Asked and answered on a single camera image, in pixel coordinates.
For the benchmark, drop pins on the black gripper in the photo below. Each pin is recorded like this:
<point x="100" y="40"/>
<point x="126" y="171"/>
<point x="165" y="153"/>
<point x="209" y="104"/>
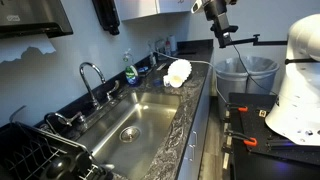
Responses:
<point x="215" y="8"/>

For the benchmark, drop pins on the white paper cup stack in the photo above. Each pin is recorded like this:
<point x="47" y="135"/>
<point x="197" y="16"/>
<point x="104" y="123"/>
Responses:
<point x="175" y="81"/>

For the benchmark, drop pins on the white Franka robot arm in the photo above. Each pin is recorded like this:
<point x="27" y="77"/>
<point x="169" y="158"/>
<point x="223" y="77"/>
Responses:
<point x="296" y="100"/>

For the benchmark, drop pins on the white paper roll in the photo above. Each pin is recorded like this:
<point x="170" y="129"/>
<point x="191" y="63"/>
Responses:
<point x="172" y="43"/>

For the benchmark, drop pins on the gray trash bin with liner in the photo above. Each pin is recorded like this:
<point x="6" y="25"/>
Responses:
<point x="240" y="78"/>

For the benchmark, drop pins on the red label bottle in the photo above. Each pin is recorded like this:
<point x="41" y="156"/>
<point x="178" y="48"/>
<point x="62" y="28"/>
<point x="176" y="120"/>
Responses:
<point x="167" y="48"/>

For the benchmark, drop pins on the clear plastic container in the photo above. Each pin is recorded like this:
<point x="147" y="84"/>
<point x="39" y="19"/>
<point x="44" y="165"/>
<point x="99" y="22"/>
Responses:
<point x="160" y="46"/>

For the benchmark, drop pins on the small clear bottle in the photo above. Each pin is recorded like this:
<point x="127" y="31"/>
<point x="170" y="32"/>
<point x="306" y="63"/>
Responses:
<point x="152" y="58"/>

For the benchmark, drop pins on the small white bottle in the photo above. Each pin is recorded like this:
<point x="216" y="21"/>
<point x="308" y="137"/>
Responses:
<point x="165" y="81"/>

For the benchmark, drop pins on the blue lid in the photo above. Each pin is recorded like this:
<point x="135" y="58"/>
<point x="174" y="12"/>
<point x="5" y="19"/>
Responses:
<point x="157" y="82"/>

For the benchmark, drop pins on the blue sponge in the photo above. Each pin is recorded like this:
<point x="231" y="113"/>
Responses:
<point x="143" y="69"/>

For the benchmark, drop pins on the yellow label tag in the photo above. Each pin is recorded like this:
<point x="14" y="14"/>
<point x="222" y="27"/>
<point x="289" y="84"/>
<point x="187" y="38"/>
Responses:
<point x="262" y="113"/>

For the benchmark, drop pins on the green dish soap bottle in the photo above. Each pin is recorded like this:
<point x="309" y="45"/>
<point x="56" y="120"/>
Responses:
<point x="131" y="73"/>

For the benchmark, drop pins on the gray base cabinet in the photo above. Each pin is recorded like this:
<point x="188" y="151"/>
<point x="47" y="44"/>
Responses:
<point x="200" y="126"/>

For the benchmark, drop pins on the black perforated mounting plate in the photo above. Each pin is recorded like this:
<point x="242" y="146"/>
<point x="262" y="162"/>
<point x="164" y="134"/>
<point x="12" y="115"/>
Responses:
<point x="256" y="133"/>

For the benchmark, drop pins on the stainless steel sink basin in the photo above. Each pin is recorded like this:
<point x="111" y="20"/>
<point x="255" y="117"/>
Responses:
<point x="146" y="140"/>

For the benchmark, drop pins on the metal sink drain strainer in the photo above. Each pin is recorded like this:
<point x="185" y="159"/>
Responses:
<point x="129" y="134"/>

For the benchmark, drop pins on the chrome sink faucet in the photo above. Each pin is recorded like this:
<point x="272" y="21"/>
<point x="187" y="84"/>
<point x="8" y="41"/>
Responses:
<point x="87" y="81"/>

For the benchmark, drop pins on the black robot table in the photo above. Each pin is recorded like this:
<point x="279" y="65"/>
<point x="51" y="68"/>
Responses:
<point x="253" y="170"/>

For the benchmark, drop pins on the chrome sink side sprayer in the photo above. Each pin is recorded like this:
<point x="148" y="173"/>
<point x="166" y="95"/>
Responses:
<point x="65" y="119"/>

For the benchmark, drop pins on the black paper towel dispenser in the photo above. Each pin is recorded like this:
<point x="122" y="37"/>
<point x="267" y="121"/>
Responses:
<point x="30" y="15"/>

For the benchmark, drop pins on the white paper towel sheet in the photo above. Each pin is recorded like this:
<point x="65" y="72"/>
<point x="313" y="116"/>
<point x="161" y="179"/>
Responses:
<point x="20" y="46"/>

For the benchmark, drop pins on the black round pot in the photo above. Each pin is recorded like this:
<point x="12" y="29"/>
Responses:
<point x="58" y="166"/>

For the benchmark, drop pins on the black external camera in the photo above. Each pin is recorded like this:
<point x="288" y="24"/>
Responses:
<point x="234" y="29"/>

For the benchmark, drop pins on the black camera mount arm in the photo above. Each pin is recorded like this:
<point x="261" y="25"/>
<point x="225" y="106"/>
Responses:
<point x="266" y="42"/>

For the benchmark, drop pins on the white wall cabinet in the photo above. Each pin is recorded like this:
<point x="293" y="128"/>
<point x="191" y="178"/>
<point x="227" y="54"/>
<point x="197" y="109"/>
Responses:
<point x="143" y="7"/>

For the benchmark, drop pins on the black wall soap dispenser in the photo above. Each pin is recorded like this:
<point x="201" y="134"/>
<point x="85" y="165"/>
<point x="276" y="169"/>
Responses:
<point x="107" y="15"/>

